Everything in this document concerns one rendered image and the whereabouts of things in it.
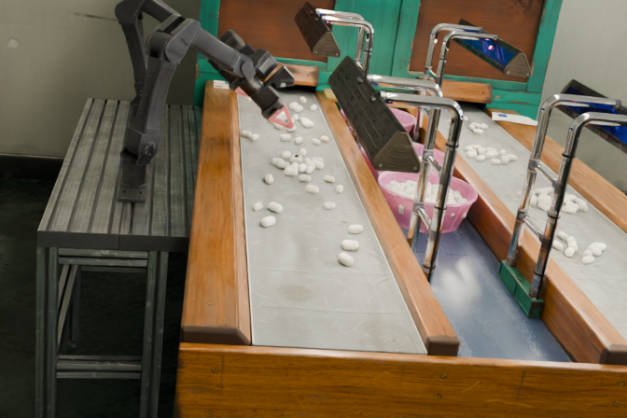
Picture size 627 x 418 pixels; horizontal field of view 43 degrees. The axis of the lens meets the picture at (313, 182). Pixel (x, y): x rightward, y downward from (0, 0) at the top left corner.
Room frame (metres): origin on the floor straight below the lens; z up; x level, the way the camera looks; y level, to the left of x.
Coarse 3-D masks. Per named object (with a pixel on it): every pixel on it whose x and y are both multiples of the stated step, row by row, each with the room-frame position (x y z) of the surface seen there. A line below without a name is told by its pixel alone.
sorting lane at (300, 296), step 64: (256, 128) 2.43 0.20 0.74; (320, 128) 2.53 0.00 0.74; (256, 192) 1.85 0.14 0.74; (320, 192) 1.92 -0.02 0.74; (256, 256) 1.48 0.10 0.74; (320, 256) 1.53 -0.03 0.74; (384, 256) 1.57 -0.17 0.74; (256, 320) 1.22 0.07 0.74; (320, 320) 1.25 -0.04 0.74; (384, 320) 1.28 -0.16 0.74
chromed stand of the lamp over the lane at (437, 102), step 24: (384, 96) 1.45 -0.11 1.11; (408, 96) 1.46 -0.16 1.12; (432, 96) 1.47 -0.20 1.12; (432, 120) 1.62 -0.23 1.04; (456, 120) 1.47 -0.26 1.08; (432, 144) 1.62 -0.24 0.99; (456, 144) 1.48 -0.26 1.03; (408, 240) 1.63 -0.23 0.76; (432, 240) 1.47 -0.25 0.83; (432, 264) 1.47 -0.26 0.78
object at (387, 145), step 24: (336, 72) 1.81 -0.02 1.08; (360, 72) 1.66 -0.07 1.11; (336, 96) 1.69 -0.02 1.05; (360, 96) 1.53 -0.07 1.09; (360, 120) 1.43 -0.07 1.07; (384, 120) 1.32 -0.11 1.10; (384, 144) 1.25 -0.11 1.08; (408, 144) 1.24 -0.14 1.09; (384, 168) 1.23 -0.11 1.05; (408, 168) 1.24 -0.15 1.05
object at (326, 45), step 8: (304, 8) 2.73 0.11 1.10; (312, 8) 2.63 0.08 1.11; (296, 16) 2.77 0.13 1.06; (304, 16) 2.64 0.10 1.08; (312, 16) 2.53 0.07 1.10; (304, 24) 2.54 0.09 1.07; (312, 24) 2.44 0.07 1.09; (320, 24) 2.33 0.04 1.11; (304, 32) 2.45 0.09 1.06; (312, 32) 2.36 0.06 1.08; (320, 32) 2.26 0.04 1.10; (328, 32) 2.19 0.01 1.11; (312, 40) 2.28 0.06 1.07; (320, 40) 2.19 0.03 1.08; (328, 40) 2.19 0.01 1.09; (312, 48) 2.21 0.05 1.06; (320, 48) 2.19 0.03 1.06; (328, 48) 2.19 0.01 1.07; (336, 48) 2.20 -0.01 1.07; (328, 56) 2.20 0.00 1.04; (336, 56) 2.20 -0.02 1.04
